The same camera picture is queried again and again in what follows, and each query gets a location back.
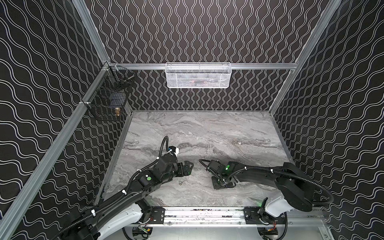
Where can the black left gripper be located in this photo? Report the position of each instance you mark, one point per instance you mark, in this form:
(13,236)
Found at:
(181,168)

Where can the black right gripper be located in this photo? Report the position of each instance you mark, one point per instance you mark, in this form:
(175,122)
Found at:
(216,167)

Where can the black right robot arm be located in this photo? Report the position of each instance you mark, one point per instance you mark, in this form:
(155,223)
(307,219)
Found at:
(295,190)

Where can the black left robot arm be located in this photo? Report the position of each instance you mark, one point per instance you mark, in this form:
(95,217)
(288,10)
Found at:
(88,224)

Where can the brass padlock in basket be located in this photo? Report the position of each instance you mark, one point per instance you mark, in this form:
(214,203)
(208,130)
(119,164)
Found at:
(117,112)

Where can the aluminium back crossbar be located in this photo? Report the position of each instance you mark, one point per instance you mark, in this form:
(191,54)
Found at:
(187,66)

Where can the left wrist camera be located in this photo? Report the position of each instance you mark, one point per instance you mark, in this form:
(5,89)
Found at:
(173,150)

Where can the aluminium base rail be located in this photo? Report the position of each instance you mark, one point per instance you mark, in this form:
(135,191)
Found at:
(227,217)

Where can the white mesh wall basket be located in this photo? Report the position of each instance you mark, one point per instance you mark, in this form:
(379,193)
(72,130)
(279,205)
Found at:
(198,78)

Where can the black wire wall basket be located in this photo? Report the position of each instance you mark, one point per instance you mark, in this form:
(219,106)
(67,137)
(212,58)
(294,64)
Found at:
(112,92)

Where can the aluminium left side rail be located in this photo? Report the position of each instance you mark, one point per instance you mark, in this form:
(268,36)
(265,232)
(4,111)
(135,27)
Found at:
(29,191)

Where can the aluminium frame post back left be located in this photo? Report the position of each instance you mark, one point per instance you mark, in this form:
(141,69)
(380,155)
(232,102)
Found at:
(92,30)

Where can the aluminium frame post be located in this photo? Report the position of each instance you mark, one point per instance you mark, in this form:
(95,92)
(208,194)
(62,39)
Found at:
(92,30)
(313,39)

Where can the aluminium frame post back right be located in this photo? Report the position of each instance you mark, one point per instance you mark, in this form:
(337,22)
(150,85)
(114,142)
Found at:
(313,39)

